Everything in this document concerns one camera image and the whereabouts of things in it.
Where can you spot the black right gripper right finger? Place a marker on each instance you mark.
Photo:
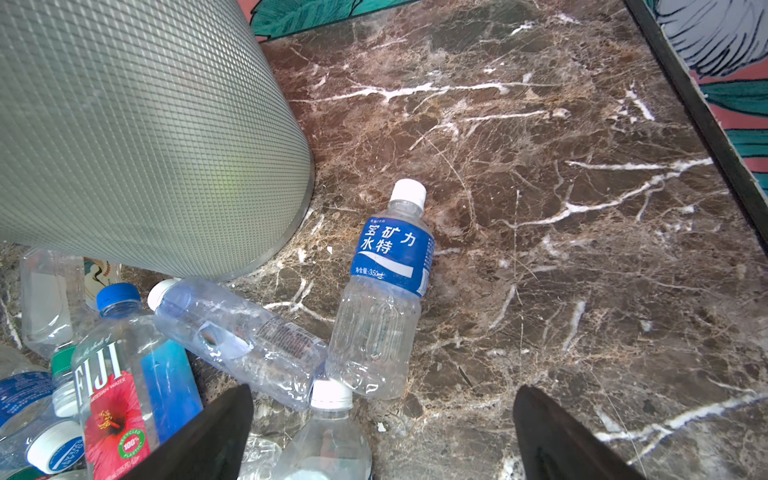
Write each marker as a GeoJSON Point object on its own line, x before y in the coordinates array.
{"type": "Point", "coordinates": [554, 445]}

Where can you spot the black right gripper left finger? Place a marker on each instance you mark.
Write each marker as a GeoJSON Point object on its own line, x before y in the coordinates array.
{"type": "Point", "coordinates": [210, 446]}

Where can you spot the Fiji water bottle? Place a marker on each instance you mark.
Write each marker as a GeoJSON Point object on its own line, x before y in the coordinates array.
{"type": "Point", "coordinates": [134, 386]}

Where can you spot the clear white-cap bottle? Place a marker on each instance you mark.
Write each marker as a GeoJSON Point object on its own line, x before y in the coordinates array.
{"type": "Point", "coordinates": [240, 338]}
{"type": "Point", "coordinates": [330, 445]}

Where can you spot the red green label bottle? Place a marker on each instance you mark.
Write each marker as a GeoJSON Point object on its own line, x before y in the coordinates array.
{"type": "Point", "coordinates": [64, 396]}

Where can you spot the blue label Chinese water bottle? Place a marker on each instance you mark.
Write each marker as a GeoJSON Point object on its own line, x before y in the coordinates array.
{"type": "Point", "coordinates": [375, 325]}

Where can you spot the small blue label bottle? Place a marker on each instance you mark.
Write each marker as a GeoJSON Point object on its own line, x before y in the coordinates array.
{"type": "Point", "coordinates": [32, 434]}

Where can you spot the clear square green-label bottle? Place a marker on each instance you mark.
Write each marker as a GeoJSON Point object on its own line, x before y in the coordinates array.
{"type": "Point", "coordinates": [58, 297]}

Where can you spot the grey mesh waste bin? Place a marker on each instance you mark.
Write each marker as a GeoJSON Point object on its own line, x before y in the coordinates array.
{"type": "Point", "coordinates": [148, 133]}

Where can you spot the crumpled clear white-cap bottle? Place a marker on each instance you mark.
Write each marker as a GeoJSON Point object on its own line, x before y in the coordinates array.
{"type": "Point", "coordinates": [240, 338]}

